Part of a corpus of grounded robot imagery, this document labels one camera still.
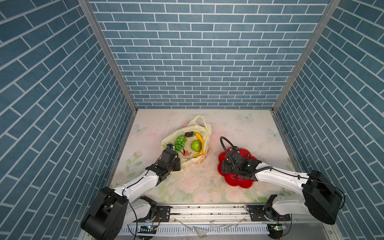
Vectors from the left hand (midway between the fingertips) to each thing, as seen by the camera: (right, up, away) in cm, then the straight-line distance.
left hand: (178, 161), depth 89 cm
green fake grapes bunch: (0, +10, +7) cm, 12 cm away
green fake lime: (+10, +9, +4) cm, 14 cm away
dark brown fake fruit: (+6, +15, +13) cm, 20 cm away
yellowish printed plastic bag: (+7, +10, +9) cm, 15 cm away
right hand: (+27, -2, -2) cm, 27 cm away
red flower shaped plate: (+33, -9, -8) cm, 35 cm away
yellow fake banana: (+14, +4, +3) cm, 15 cm away
